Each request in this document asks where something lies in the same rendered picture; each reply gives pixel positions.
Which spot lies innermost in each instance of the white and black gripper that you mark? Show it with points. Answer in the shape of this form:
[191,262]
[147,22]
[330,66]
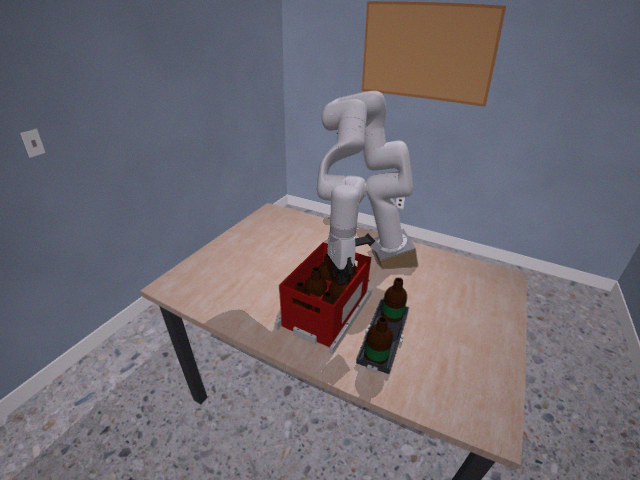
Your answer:
[342,251]

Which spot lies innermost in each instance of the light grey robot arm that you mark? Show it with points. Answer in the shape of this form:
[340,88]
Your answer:
[355,134]

